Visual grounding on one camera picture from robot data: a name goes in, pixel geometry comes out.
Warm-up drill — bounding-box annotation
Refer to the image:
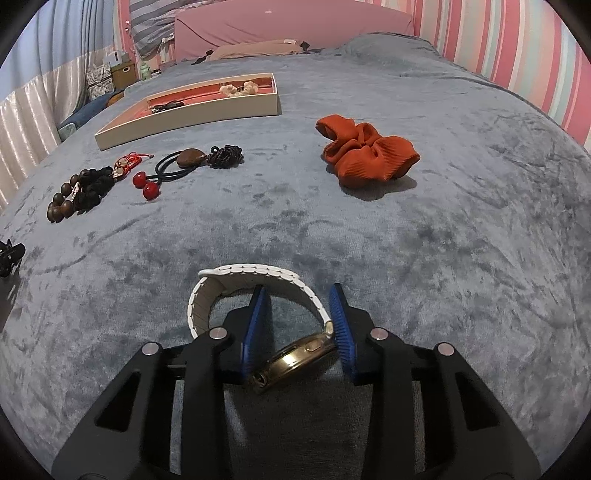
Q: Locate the cream scrunchie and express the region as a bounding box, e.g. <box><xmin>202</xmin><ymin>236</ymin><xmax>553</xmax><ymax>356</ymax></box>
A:
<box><xmin>218</xmin><ymin>80</ymin><xmax>259</xmax><ymax>97</ymax></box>

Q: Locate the brown storage box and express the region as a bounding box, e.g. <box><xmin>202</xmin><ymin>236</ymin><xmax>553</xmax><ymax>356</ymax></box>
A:
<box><xmin>111</xmin><ymin>64</ymin><xmax>138</xmax><ymax>89</ymax></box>

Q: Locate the pink headboard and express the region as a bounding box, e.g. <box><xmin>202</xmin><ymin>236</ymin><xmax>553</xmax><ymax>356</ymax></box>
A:
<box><xmin>174</xmin><ymin>7</ymin><xmax>414</xmax><ymax>62</ymax></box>

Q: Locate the dark brown knotted hair tie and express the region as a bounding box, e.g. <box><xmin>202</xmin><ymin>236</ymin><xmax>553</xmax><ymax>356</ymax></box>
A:
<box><xmin>206</xmin><ymin>144</ymin><xmax>245</xmax><ymax>169</ymax></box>

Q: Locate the blue and cream curtain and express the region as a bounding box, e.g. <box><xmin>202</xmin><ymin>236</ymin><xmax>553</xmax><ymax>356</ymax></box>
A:
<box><xmin>0</xmin><ymin>0</ymin><xmax>123</xmax><ymax>208</ymax></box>

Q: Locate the black hair claw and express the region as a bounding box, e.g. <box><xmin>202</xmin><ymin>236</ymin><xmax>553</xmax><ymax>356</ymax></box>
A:
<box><xmin>0</xmin><ymin>240</ymin><xmax>26</xmax><ymax>278</ymax></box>

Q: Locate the brown oval charm hair tie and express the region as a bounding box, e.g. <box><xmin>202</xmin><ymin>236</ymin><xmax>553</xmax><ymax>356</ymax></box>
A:
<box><xmin>177</xmin><ymin>148</ymin><xmax>209</xmax><ymax>169</ymax></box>

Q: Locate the brown wooden bead bracelet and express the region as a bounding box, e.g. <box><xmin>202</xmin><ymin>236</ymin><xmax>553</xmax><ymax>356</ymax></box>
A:
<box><xmin>47</xmin><ymin>169</ymin><xmax>93</xmax><ymax>224</ymax></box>

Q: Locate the black braided hair tie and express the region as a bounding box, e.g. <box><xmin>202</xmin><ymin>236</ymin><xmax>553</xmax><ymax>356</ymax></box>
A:
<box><xmin>74</xmin><ymin>166</ymin><xmax>116</xmax><ymax>214</ymax></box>

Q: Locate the orange fabric scrunchie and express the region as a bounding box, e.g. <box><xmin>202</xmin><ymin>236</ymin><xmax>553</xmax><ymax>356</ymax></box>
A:
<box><xmin>316</xmin><ymin>115</ymin><xmax>421</xmax><ymax>189</ymax></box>

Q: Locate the beige tray with red lining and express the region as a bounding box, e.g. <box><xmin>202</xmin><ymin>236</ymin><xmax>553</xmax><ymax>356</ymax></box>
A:
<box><xmin>94</xmin><ymin>72</ymin><xmax>281</xmax><ymax>151</ymax></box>

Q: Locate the patterned fabric bag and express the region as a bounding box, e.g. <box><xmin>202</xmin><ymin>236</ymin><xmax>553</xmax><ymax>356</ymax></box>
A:
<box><xmin>85</xmin><ymin>65</ymin><xmax>114</xmax><ymax>100</ymax></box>

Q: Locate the beige pillow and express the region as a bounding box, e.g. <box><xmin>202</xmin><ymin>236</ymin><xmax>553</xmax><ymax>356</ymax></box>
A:
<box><xmin>205</xmin><ymin>39</ymin><xmax>310</xmax><ymax>61</ymax></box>

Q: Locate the grey striped hanging cloth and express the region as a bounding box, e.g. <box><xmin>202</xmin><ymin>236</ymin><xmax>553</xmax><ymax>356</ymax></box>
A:
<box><xmin>129</xmin><ymin>0</ymin><xmax>222</xmax><ymax>57</ymax></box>

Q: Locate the white band gold watch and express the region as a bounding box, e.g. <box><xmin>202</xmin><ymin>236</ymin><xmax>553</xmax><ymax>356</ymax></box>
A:
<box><xmin>188</xmin><ymin>264</ymin><xmax>340</xmax><ymax>394</ymax></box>

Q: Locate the blue cloth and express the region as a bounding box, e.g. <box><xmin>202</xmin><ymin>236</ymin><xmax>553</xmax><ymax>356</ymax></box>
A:
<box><xmin>58</xmin><ymin>91</ymin><xmax>126</xmax><ymax>136</ymax></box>

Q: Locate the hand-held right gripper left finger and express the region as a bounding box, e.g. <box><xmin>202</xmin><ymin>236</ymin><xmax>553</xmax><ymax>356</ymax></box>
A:
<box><xmin>52</xmin><ymin>285</ymin><xmax>271</xmax><ymax>480</ymax></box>

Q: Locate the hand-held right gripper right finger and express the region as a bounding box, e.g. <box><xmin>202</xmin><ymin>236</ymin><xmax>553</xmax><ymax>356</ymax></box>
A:
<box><xmin>328</xmin><ymin>282</ymin><xmax>541</xmax><ymax>480</ymax></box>

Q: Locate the red cherry hair tie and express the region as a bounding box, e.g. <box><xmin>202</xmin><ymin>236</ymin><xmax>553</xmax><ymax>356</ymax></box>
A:
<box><xmin>132</xmin><ymin>154</ymin><xmax>185</xmax><ymax>202</ymax></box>
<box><xmin>113</xmin><ymin>151</ymin><xmax>155</xmax><ymax>179</ymax></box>

